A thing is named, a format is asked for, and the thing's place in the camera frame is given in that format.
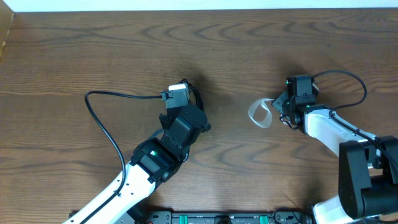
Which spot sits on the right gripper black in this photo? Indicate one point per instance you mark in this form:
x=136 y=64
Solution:
x=278 y=102

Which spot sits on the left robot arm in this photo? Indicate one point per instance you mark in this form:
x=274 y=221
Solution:
x=153 y=162

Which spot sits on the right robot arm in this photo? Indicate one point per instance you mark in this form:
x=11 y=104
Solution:
x=367 y=167

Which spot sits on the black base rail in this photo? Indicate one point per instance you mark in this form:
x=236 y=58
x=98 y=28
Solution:
x=283 y=216

